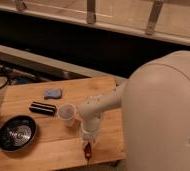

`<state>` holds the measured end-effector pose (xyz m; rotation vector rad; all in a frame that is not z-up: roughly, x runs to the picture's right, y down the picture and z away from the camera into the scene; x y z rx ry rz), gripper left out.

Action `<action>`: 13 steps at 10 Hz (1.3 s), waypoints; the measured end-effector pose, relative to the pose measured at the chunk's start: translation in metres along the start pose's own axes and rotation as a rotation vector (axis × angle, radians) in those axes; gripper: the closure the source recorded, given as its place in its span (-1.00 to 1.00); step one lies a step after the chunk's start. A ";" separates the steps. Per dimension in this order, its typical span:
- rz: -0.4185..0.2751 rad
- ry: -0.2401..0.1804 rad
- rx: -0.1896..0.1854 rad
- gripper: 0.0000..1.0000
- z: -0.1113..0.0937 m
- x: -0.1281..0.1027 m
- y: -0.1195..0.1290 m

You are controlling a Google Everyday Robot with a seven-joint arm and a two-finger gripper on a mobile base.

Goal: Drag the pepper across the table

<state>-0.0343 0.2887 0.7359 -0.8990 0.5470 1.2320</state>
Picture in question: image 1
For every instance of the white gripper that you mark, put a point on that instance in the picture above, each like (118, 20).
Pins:
(89, 137)

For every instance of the blue cloth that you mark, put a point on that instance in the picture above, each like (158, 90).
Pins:
(53, 94)

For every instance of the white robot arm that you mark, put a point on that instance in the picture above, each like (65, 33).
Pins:
(91, 111)

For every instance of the metal bracket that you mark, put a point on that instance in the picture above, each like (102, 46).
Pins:
(91, 11)
(153, 17)

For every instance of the black rectangular block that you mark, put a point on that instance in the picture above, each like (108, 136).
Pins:
(42, 108)

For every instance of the metal bracket middle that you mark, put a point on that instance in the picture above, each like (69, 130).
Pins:
(91, 11)

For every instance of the metal bracket right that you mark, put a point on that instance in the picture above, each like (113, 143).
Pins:
(153, 17)

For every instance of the clear plastic cup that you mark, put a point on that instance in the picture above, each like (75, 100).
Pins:
(67, 114)

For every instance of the black metal bowl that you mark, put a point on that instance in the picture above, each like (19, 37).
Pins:
(17, 133)

